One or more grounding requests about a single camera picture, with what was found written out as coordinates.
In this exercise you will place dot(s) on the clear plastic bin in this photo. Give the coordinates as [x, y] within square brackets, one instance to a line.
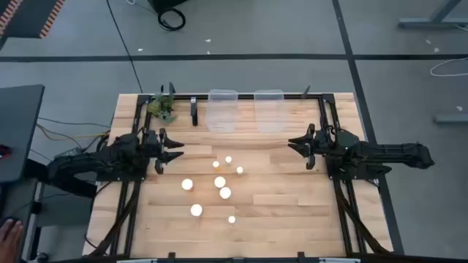
[222, 117]
[270, 117]

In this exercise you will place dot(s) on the person's hand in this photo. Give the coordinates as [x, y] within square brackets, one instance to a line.
[9, 244]

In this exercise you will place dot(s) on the large orange pill bottle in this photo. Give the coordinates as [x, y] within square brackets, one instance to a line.
[187, 184]
[225, 193]
[219, 182]
[196, 210]

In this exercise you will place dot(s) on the black desk leg beam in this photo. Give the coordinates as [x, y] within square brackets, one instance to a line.
[73, 186]

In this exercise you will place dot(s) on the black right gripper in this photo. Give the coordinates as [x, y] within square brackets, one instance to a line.
[323, 142]

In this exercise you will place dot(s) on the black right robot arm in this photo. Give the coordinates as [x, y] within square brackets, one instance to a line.
[384, 151]

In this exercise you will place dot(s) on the caster wheel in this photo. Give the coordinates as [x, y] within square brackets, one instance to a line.
[42, 257]

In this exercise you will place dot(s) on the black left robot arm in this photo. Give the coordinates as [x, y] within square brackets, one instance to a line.
[109, 157]

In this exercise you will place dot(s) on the grey table foot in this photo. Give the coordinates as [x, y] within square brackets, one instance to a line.
[451, 118]
[420, 24]

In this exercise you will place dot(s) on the dark grey desk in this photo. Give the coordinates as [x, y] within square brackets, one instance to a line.
[18, 128]

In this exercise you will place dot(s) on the black mat with orange stripes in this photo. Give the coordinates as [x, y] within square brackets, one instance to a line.
[29, 18]

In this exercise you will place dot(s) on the black aluminium table frame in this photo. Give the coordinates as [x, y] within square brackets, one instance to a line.
[183, 97]

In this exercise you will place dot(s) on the artificial green plant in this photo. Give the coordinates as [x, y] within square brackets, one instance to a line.
[161, 106]

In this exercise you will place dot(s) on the black power adapter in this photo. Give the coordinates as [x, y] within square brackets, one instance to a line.
[69, 152]

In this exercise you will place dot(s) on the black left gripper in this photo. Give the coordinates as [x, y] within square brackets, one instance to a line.
[151, 146]

